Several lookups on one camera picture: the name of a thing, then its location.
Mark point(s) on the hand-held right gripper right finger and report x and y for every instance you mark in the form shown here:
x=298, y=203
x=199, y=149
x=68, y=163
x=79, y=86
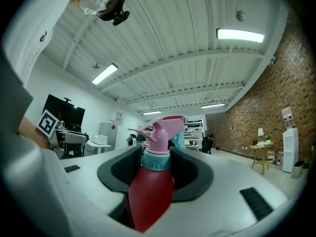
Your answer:
x=222, y=189

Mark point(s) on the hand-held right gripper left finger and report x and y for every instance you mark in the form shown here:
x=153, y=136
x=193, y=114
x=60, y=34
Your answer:
x=98, y=181

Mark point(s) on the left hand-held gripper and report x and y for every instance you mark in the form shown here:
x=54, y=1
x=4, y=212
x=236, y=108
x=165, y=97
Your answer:
x=48, y=123

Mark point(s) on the pink cone-shaped object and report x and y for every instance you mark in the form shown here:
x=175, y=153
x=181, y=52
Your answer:
x=150, y=194

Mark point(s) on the person's left forearm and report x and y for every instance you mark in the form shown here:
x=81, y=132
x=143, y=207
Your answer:
x=28, y=131

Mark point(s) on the dispenser water bottle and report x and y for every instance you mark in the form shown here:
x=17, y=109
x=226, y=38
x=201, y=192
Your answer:
x=287, y=118

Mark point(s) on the white printer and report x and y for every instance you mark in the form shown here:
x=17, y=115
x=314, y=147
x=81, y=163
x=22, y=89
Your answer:
x=99, y=139

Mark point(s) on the white desk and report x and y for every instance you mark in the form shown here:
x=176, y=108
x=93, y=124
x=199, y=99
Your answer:
x=97, y=147

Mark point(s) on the large black monitor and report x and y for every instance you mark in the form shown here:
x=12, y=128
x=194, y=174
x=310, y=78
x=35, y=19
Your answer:
x=64, y=112

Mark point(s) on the grey refrigerator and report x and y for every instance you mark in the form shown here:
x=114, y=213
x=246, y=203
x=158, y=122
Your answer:
x=107, y=134

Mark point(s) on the black office chair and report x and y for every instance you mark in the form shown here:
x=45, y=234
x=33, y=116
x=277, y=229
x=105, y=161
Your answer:
x=207, y=144

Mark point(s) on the round wooden side table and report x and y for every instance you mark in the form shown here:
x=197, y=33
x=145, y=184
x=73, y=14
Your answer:
x=261, y=155

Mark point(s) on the office chair with draped clothes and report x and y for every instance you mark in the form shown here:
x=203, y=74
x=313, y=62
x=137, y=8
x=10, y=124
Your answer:
x=131, y=139

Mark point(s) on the white storage shelving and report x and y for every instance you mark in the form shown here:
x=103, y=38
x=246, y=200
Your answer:
x=193, y=133

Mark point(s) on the white table lamp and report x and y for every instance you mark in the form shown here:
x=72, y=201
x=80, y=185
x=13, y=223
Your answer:
x=260, y=132

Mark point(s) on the long ceiling light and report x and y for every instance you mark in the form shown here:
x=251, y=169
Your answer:
x=105, y=73
x=239, y=35
x=151, y=112
x=212, y=105

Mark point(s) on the white water dispenser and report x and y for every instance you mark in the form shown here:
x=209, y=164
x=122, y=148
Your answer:
x=290, y=152

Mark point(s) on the grey trash bin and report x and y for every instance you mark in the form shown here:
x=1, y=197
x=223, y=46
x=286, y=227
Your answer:
x=297, y=169

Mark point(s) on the person's white shirt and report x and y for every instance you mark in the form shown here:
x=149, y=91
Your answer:
x=27, y=33

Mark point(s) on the person's white face mask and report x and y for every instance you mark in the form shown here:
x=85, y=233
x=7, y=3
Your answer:
x=96, y=0

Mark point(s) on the round ceiling detector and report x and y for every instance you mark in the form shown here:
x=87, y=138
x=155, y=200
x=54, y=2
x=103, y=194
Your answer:
x=240, y=15

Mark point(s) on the black head-worn camera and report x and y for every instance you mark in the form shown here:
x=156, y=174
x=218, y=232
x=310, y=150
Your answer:
x=117, y=11

